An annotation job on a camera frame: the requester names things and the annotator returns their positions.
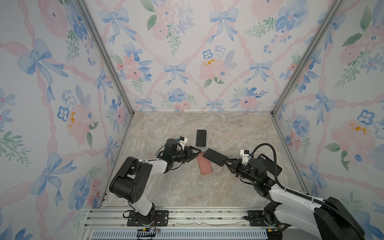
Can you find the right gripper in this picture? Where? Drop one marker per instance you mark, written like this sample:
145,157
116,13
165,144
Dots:
235,166

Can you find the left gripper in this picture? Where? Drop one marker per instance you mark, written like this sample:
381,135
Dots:
191,156

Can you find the pink phone case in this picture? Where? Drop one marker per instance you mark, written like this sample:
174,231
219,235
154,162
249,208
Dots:
204,164

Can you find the light blue phone case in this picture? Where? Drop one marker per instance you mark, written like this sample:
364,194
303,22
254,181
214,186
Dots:
201,138

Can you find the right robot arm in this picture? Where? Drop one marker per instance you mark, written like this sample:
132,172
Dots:
326,219

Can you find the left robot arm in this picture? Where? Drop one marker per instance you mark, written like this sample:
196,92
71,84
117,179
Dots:
130,181

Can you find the black phone case right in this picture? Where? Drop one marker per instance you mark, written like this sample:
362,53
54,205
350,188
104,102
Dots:
270,165

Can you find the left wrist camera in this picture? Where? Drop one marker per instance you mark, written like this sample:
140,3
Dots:
182,141

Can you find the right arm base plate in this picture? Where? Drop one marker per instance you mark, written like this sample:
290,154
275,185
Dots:
258,218

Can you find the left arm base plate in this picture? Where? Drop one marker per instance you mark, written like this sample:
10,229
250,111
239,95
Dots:
156,218

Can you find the left corner aluminium post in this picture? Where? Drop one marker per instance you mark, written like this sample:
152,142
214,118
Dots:
100,46

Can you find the corner aluminium post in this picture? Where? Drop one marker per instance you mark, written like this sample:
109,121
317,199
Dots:
100,46
312,47

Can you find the right corner aluminium post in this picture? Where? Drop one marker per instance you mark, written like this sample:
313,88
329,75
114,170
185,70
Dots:
312,47

